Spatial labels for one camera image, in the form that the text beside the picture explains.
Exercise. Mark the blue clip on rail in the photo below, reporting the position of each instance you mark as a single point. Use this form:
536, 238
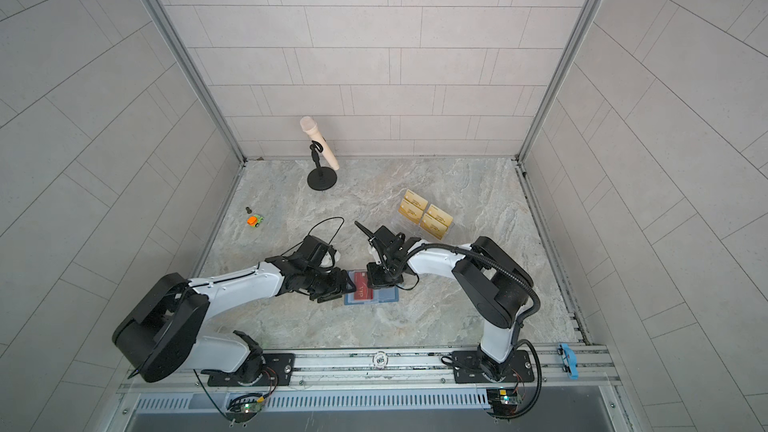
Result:
569, 361

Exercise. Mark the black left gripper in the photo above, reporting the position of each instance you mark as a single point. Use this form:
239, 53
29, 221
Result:
338, 287

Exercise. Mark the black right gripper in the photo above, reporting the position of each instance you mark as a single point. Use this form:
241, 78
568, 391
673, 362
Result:
374, 280

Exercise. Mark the left green circuit board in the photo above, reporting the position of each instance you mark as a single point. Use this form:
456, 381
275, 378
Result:
243, 408

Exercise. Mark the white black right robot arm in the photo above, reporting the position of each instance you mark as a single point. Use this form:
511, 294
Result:
498, 288

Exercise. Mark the green circuit board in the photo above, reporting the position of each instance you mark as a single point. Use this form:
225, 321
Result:
243, 408
503, 403

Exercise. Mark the black microphone stand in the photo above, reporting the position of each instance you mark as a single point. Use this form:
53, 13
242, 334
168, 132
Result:
320, 178

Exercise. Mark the right green circuit board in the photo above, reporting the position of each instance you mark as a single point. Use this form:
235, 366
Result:
503, 403

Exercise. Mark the clear acrylic card tray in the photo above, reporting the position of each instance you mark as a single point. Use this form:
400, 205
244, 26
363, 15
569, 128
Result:
426, 215

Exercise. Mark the green orange toy truck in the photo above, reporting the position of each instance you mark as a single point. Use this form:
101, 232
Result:
254, 220

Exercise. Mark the cream microphone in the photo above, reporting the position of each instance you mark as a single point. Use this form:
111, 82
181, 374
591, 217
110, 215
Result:
311, 129

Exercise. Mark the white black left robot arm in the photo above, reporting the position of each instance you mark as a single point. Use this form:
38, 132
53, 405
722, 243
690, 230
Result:
165, 332

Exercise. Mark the aluminium mounting rail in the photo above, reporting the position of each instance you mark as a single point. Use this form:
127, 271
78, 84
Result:
317, 370

